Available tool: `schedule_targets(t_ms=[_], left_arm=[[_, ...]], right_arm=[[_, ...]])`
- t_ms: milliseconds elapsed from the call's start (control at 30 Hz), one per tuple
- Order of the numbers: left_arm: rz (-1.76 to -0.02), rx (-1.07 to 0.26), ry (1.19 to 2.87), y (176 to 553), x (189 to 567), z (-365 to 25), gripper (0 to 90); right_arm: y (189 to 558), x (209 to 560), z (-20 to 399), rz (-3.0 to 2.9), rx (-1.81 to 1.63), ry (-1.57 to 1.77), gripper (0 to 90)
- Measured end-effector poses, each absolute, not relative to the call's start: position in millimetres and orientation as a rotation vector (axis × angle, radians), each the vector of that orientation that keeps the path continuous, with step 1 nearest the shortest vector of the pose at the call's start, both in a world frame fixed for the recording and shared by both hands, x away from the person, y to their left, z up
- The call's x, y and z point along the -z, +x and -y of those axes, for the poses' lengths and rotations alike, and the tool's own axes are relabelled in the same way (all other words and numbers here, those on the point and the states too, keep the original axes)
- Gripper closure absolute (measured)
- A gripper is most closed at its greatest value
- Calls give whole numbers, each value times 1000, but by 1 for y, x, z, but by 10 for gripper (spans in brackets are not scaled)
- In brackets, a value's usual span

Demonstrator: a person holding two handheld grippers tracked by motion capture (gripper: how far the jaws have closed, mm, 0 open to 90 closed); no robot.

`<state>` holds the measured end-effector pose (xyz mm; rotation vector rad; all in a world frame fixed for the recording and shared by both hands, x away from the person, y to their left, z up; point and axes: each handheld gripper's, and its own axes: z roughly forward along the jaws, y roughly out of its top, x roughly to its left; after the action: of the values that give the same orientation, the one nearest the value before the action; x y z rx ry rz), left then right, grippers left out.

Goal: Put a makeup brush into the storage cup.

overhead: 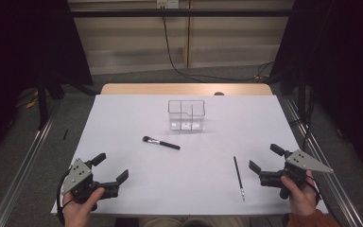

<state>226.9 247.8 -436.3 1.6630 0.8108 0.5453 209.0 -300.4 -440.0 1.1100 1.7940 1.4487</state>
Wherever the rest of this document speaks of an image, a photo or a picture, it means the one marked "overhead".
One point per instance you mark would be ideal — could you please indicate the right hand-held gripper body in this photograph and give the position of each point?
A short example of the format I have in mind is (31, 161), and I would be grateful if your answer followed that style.
(296, 170)

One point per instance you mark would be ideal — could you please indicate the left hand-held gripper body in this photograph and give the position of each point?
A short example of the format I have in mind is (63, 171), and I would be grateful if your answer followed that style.
(82, 186)

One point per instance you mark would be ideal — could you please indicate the black cosmetic pencil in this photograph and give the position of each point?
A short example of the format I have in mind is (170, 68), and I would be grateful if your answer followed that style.
(238, 176)

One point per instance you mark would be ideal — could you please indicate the black makeup brush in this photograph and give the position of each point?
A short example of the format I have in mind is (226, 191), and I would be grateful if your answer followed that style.
(170, 145)

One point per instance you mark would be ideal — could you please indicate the person's left hand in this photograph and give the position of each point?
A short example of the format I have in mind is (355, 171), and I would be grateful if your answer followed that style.
(77, 214)

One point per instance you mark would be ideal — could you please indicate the person's right hand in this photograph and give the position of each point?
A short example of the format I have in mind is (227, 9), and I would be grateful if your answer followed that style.
(302, 200)

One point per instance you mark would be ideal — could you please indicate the white table mat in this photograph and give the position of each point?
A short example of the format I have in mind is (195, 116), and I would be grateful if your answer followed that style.
(138, 176)

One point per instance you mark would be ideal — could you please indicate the black metal stand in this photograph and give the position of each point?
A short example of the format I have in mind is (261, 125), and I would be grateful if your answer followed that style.
(302, 94)
(42, 107)

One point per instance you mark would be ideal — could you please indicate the clear plastic organizer box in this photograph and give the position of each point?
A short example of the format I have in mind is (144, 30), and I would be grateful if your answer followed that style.
(186, 126)

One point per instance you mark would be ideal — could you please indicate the dark curtain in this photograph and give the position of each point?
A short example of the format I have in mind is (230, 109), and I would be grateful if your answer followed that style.
(343, 63)
(12, 47)

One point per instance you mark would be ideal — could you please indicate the black horizontal bar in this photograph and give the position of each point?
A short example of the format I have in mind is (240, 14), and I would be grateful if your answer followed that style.
(201, 13)

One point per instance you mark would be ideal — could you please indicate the aluminium floor rail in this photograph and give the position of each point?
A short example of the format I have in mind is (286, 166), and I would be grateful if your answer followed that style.
(349, 205)
(26, 167)

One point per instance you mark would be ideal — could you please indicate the white wall socket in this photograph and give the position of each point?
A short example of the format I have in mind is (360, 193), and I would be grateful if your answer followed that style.
(171, 3)

